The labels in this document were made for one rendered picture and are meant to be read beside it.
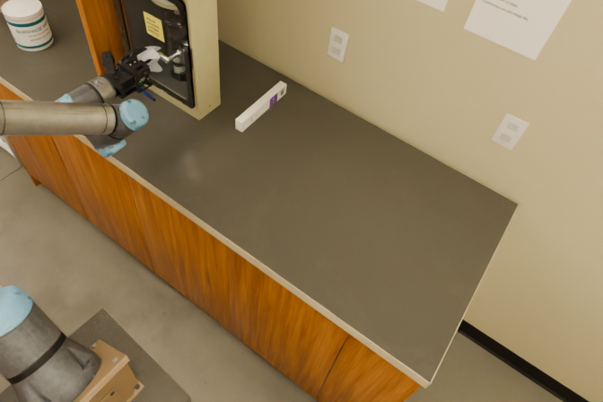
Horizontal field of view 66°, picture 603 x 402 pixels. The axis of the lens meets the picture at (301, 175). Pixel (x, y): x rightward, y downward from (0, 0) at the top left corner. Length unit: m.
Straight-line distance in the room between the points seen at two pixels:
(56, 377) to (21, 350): 0.08
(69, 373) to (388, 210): 0.96
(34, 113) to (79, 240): 1.50
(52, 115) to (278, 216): 0.66
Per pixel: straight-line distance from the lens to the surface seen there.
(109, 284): 2.42
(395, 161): 1.62
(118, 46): 1.81
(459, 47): 1.47
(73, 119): 1.17
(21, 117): 1.13
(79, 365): 1.04
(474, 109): 1.56
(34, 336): 1.02
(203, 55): 1.52
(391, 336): 1.29
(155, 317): 2.30
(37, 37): 2.03
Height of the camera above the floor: 2.10
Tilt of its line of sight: 51 degrees down
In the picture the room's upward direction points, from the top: 10 degrees clockwise
